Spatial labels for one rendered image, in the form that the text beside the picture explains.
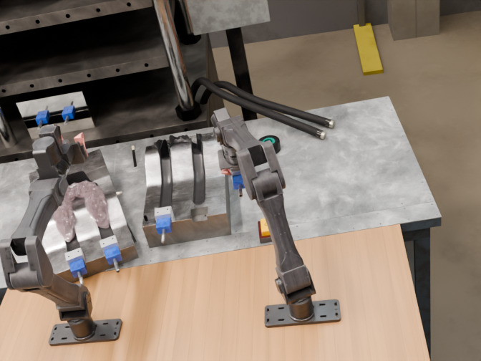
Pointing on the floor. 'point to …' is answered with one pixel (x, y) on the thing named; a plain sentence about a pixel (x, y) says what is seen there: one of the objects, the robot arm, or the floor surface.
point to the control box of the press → (232, 26)
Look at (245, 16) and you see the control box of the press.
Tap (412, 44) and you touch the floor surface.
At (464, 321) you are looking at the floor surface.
